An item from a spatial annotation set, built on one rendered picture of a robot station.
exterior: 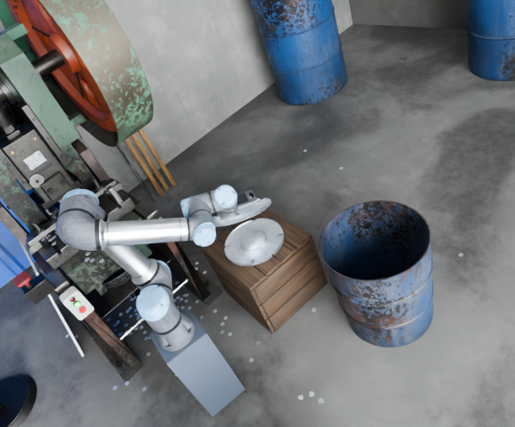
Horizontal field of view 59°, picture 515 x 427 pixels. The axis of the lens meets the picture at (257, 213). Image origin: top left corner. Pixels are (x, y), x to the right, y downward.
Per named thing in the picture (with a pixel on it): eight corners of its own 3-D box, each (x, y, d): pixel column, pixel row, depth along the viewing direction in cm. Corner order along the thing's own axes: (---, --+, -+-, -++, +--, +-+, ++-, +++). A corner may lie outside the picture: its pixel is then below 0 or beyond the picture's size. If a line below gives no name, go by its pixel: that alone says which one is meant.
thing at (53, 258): (136, 207, 212) (130, 197, 208) (53, 270, 195) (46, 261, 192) (110, 188, 232) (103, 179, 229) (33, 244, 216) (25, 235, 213)
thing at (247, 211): (284, 197, 200) (283, 196, 201) (237, 201, 179) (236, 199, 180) (243, 224, 219) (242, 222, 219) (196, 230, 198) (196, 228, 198)
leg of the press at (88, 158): (223, 291, 244) (145, 160, 187) (207, 307, 240) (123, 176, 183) (143, 231, 308) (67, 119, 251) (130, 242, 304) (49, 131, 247)
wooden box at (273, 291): (328, 282, 225) (312, 235, 204) (273, 334, 214) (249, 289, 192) (278, 248, 254) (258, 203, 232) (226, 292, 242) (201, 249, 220)
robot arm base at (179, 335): (202, 333, 170) (191, 318, 164) (168, 358, 166) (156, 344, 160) (185, 310, 181) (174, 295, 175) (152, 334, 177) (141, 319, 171)
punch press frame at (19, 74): (189, 281, 235) (25, 32, 151) (122, 341, 219) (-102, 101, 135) (123, 228, 290) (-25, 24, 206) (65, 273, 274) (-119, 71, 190)
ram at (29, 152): (79, 185, 192) (35, 127, 174) (48, 206, 187) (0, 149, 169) (64, 174, 204) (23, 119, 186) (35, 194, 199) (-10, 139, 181)
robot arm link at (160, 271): (153, 313, 173) (47, 223, 139) (152, 285, 184) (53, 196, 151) (179, 297, 171) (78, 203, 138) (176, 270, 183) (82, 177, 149)
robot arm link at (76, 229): (48, 234, 129) (218, 223, 140) (53, 211, 137) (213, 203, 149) (55, 263, 136) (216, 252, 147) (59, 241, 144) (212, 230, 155)
